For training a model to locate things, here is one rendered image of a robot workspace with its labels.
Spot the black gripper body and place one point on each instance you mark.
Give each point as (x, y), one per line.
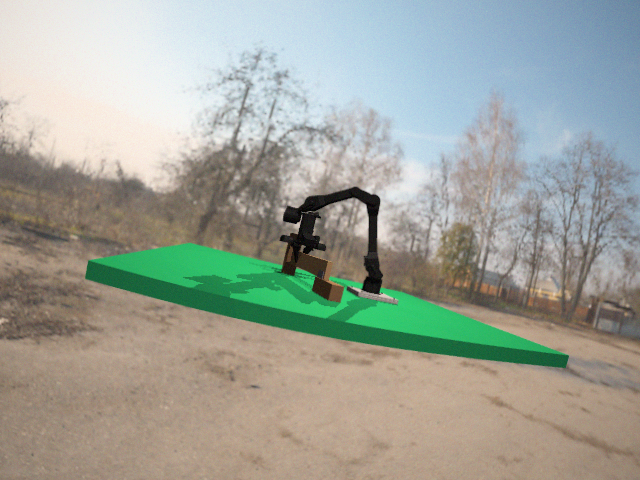
(289, 239)

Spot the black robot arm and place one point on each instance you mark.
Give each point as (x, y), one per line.
(373, 281)

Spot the long wooden rail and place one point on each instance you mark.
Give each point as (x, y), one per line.
(313, 264)

